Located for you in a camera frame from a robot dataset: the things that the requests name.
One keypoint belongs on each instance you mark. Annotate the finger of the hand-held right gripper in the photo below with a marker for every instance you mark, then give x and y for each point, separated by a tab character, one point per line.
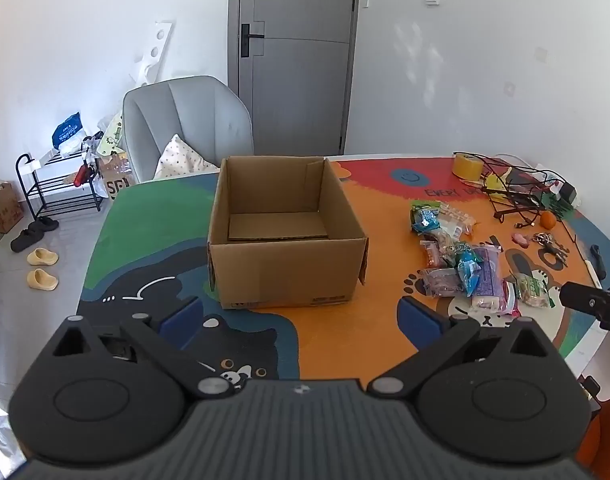
592	302

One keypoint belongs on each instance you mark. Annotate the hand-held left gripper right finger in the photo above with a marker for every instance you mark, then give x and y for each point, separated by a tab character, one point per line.
420	322

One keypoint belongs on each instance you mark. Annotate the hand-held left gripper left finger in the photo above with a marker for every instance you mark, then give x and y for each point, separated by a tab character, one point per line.
181	322

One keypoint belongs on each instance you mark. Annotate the clear pinkish snack packet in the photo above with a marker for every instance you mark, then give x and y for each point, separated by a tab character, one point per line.
442	282

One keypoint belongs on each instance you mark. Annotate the clear packet with green label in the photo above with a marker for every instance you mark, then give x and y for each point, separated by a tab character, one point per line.
535	290

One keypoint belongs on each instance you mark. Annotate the small blue snack packet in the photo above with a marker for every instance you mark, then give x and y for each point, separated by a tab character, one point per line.
469	270

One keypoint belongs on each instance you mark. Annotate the pink and white snack packet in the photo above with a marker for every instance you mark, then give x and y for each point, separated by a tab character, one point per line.
492	302

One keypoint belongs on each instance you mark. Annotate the black snack packet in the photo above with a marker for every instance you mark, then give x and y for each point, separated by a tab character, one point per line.
460	251

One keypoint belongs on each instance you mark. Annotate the purple snack packet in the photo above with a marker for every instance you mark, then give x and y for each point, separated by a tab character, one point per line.
487	272

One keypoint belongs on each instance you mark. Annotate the bunch of keys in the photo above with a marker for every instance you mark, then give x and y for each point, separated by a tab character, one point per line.
552	249

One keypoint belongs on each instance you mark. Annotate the small orange fruit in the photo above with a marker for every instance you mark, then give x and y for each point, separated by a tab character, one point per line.
548	219

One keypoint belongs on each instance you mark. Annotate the pink charm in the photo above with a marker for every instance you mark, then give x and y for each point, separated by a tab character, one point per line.
521	238

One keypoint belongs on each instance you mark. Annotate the black power adapter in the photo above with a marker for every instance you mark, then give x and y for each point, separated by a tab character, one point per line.
569	193

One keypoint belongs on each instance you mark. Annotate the yellow slipper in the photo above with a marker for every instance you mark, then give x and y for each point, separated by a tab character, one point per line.
42	257
42	280

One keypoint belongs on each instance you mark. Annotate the yellow plush toy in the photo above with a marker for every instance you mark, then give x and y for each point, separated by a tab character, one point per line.
492	182

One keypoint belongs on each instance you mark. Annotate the printed cardboard box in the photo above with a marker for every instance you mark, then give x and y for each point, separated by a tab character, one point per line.
116	180

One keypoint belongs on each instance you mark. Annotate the yellow tape roll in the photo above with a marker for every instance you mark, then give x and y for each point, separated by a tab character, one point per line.
466	167

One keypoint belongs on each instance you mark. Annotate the white dotted pillow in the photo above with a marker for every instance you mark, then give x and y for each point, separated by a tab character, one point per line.
182	160

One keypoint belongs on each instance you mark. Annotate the black slipper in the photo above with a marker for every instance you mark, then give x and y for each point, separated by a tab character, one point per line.
47	224
25	241

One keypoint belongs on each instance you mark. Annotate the black shoe rack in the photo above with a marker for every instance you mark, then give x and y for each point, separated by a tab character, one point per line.
60	195

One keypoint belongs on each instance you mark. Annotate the red item on rack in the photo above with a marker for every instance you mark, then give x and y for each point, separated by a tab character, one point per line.
82	175

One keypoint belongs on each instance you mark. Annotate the white bag with green prints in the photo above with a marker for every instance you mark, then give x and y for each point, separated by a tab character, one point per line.
110	135

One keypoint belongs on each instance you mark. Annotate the grey upholstered chair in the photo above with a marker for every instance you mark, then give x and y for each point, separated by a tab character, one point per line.
205	115

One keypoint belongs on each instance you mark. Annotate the brown cardboard box with clutter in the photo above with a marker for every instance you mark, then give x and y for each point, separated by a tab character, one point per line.
2	210

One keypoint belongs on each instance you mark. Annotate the white plastic bag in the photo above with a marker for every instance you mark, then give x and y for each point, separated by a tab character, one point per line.
0	435

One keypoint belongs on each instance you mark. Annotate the blue plastic bag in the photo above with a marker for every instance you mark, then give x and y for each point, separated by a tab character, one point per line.
67	130

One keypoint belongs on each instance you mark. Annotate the grey door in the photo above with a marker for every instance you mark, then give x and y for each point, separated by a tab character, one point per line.
300	85

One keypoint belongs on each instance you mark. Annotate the white foam board with holes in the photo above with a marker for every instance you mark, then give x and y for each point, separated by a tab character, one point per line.
152	52

